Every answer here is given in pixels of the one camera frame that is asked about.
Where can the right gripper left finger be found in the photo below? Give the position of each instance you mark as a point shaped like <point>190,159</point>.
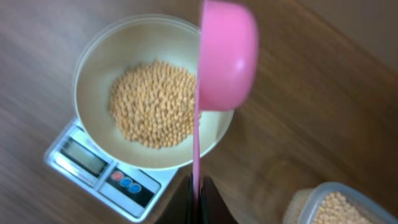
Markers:
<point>179,210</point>

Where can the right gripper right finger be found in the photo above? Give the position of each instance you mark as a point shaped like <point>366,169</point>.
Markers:
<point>213,209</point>

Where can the pink plastic scoop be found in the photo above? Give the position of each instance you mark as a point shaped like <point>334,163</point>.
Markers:
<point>227,61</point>

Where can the white digital kitchen scale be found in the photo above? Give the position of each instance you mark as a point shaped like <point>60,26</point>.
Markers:
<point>130,191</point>

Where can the soybeans in bowl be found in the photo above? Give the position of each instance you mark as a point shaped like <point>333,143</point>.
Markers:
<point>153,104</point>

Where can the white bowl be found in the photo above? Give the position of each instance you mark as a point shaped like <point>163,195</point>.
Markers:
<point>124,45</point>

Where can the clear plastic container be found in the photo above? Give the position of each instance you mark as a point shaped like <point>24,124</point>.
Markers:
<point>305,203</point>

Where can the pile of soybeans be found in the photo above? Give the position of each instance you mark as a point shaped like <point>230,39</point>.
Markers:
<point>335,209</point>

